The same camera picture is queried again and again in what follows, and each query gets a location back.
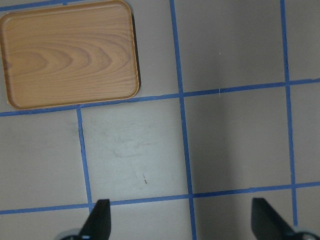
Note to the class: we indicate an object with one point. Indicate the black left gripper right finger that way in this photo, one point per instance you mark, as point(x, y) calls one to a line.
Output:
point(267, 224)

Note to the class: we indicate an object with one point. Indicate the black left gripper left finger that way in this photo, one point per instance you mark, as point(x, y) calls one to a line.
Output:
point(98, 223)

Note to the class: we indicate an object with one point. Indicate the wooden tray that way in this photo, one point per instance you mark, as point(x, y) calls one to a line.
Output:
point(69, 55)

